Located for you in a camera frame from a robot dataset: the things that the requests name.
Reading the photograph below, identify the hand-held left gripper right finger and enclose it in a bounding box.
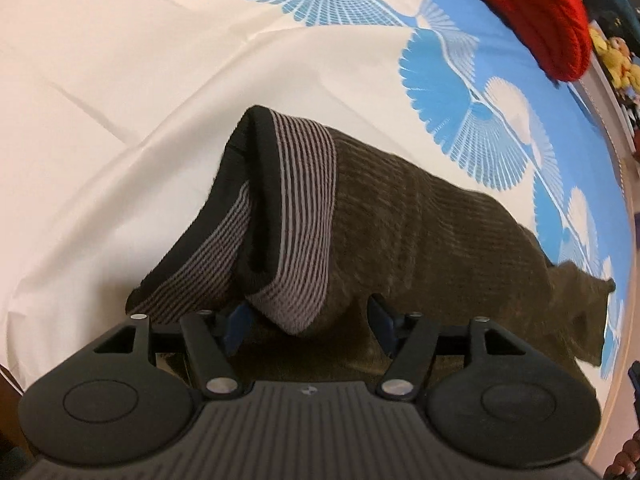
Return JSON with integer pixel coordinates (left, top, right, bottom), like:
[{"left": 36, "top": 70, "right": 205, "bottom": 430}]
[{"left": 366, "top": 294, "right": 532, "bottom": 404}]

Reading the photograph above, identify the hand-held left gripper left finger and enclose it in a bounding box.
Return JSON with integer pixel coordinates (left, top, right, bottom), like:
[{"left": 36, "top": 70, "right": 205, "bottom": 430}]
[{"left": 92, "top": 301, "right": 254, "bottom": 402}]

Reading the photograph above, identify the person's right hand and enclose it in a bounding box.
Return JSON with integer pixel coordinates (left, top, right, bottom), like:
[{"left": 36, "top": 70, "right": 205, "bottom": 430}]
[{"left": 602, "top": 434, "right": 640, "bottom": 480}]

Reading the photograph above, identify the blue white printed bed sheet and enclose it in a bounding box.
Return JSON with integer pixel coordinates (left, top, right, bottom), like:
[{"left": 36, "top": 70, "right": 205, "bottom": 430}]
[{"left": 0, "top": 0, "right": 632, "bottom": 461}]

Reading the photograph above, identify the yellow duck plush toy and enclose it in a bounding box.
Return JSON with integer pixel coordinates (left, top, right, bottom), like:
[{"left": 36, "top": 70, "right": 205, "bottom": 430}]
[{"left": 589, "top": 22, "right": 640, "bottom": 102}]

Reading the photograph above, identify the red folded blanket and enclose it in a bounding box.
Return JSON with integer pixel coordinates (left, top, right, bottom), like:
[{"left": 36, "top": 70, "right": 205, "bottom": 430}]
[{"left": 432, "top": 0, "right": 594, "bottom": 84}]

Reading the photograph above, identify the wooden bed frame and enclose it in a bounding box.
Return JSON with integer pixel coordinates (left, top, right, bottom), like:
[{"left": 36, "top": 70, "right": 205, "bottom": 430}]
[{"left": 565, "top": 67, "right": 640, "bottom": 480}]

